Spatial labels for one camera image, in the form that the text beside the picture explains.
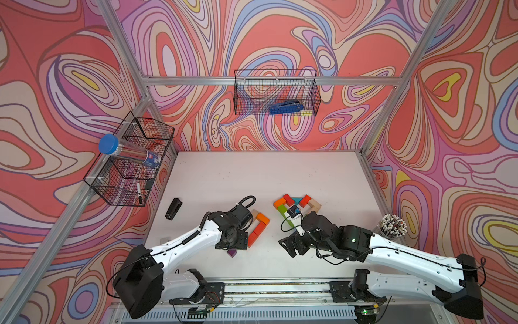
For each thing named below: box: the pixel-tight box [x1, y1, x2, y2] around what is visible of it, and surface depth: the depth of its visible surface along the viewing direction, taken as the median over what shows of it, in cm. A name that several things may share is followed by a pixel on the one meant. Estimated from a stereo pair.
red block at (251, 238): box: [248, 230, 259, 248], surface depth 88 cm
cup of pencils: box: [379, 213, 409, 240], surface depth 73 cm
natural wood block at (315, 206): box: [307, 198, 322, 213], surface depth 97 cm
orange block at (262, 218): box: [256, 212, 270, 225], surface depth 93 cm
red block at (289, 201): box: [282, 193, 295, 207], surface depth 98 cm
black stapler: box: [164, 197, 183, 221], surface depth 96 cm
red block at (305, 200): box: [298, 194, 312, 208], surface depth 98 cm
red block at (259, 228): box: [253, 221, 267, 236], surface depth 91 cm
